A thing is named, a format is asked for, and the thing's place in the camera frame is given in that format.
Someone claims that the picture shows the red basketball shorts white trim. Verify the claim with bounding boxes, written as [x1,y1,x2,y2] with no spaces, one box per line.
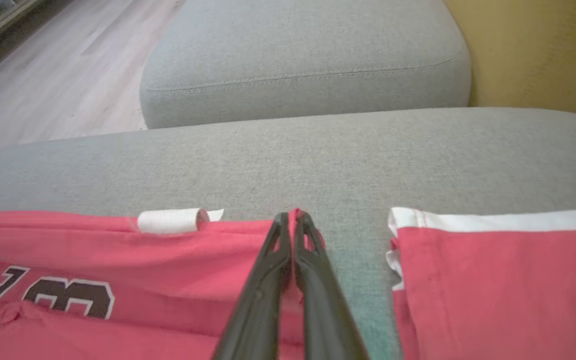
[385,206,576,360]

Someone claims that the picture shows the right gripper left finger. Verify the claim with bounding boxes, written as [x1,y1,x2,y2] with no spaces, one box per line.
[211,212,293,360]

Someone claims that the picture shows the large grey sofa seat cushion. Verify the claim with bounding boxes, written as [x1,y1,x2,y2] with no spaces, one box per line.
[0,107,576,360]

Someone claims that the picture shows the red basketball jersey white sleeves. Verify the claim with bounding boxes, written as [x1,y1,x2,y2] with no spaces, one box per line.
[0,207,327,360]

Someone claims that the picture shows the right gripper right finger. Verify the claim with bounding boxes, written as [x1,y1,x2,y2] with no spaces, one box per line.
[293,211,370,360]

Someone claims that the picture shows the small grey sofa cushion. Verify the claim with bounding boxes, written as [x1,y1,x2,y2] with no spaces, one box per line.
[139,0,472,130]

